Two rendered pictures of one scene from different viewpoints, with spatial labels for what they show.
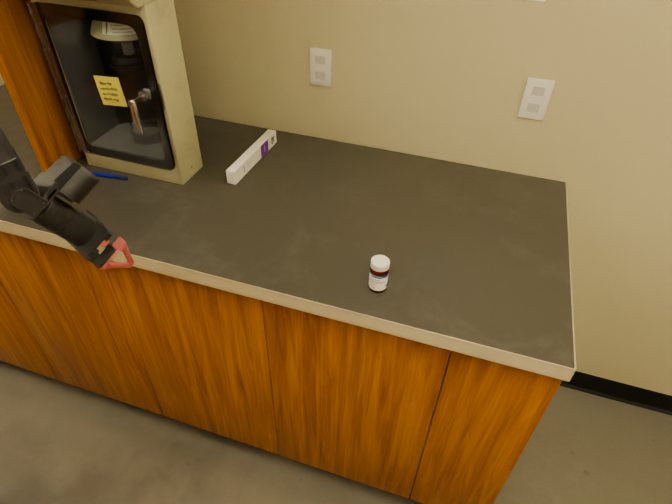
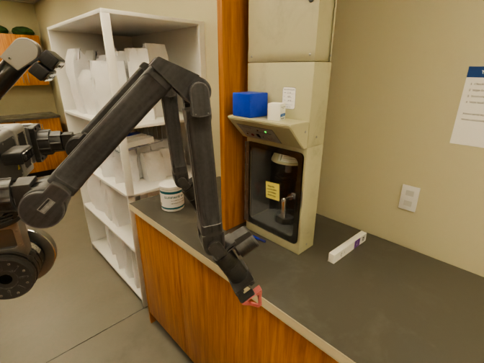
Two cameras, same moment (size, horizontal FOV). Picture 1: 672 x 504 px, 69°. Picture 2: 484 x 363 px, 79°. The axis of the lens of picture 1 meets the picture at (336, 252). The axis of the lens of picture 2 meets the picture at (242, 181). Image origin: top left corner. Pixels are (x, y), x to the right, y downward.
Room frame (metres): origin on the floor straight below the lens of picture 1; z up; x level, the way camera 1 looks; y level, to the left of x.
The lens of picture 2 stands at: (0.10, 0.13, 1.69)
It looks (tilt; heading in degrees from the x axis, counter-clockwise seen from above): 21 degrees down; 29
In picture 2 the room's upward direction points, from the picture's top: straight up
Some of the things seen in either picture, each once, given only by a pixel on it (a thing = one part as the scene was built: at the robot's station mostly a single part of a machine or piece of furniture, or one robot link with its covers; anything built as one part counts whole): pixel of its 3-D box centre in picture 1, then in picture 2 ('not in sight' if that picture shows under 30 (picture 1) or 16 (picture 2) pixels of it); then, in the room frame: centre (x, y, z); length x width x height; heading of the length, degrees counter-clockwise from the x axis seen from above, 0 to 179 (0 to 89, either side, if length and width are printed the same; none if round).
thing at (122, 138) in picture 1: (108, 92); (271, 191); (1.20, 0.59, 1.19); 0.30 x 0.01 x 0.40; 73
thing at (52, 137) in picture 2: not in sight; (49, 142); (0.65, 1.19, 1.45); 0.09 x 0.08 x 0.12; 49
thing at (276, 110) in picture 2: not in sight; (276, 111); (1.14, 0.56, 1.54); 0.05 x 0.05 x 0.06; 0
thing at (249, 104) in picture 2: not in sight; (250, 104); (1.18, 0.69, 1.56); 0.10 x 0.10 x 0.09; 73
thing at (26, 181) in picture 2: not in sight; (40, 200); (0.39, 0.77, 1.43); 0.10 x 0.05 x 0.09; 139
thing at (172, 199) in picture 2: not in sight; (171, 194); (1.26, 1.22, 1.02); 0.13 x 0.13 x 0.15
